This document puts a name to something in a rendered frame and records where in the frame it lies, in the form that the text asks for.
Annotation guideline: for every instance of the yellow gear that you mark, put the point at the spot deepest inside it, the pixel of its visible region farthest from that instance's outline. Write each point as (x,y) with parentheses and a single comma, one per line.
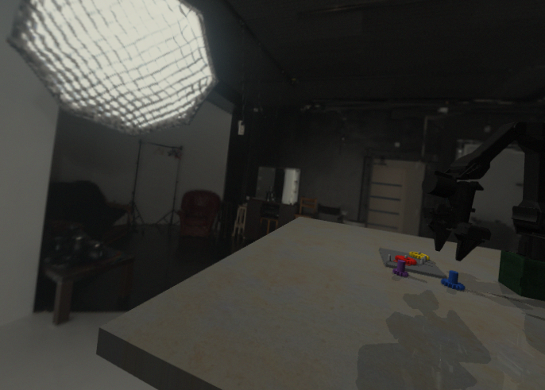
(416,255)

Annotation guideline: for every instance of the blue gear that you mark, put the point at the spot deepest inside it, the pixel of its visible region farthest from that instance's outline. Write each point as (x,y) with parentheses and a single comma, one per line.
(452,281)

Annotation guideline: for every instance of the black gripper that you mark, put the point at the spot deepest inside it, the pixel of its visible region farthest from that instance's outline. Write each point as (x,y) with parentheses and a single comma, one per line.
(471,235)

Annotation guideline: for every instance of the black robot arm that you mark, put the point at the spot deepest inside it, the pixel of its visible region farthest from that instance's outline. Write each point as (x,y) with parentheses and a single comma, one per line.
(529,215)

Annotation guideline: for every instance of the purple gear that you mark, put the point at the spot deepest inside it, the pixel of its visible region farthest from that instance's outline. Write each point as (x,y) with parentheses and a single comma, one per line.
(400,270)

